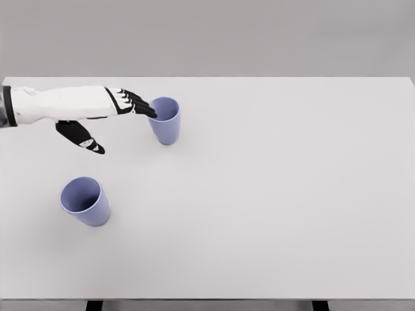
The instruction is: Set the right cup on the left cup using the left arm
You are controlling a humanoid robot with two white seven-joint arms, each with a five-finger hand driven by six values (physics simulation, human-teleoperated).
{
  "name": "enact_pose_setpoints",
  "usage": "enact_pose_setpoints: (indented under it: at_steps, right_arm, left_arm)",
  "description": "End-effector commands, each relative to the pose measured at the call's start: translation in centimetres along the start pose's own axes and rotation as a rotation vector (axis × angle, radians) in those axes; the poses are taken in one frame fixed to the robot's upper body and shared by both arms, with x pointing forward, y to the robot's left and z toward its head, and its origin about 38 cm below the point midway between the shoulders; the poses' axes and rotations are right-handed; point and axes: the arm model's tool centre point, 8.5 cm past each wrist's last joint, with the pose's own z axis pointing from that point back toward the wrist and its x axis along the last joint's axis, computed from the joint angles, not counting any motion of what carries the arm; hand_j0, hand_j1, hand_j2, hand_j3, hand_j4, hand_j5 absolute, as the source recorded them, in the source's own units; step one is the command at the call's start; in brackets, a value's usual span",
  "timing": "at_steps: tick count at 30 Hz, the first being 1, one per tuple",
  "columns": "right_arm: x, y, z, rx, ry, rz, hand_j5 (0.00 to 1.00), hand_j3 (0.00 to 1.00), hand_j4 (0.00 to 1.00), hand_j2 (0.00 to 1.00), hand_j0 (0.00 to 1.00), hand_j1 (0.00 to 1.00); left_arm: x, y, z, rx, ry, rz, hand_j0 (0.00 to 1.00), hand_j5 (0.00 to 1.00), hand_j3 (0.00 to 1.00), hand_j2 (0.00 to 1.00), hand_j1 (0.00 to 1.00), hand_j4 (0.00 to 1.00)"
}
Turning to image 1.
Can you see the lavender plastic cup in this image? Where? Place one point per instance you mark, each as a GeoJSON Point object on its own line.
{"type": "Point", "coordinates": [87, 204]}
{"type": "Point", "coordinates": [168, 124]}

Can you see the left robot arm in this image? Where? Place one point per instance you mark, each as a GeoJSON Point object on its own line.
{"type": "Point", "coordinates": [29, 105]}

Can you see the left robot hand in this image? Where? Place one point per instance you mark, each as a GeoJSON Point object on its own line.
{"type": "Point", "coordinates": [87, 103]}

